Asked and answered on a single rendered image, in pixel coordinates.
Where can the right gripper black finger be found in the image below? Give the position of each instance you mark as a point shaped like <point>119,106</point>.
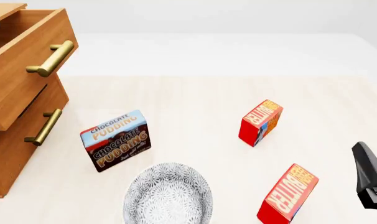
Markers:
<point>369,170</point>

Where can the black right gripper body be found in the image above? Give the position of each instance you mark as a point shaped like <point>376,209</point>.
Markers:
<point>376,198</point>

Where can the red butter box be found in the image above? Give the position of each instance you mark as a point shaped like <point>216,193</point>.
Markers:
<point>254,126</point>
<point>283,198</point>

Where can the closed wooden drawer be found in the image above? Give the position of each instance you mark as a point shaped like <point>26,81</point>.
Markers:
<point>11,161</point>

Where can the open wooden drawer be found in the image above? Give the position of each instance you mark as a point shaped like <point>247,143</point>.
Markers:
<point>17,91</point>

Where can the patterned grey white bowl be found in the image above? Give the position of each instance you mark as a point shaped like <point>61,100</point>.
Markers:
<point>168,198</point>

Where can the chocolate pudding box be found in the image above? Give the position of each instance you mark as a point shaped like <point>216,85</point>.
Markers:
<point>120,144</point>

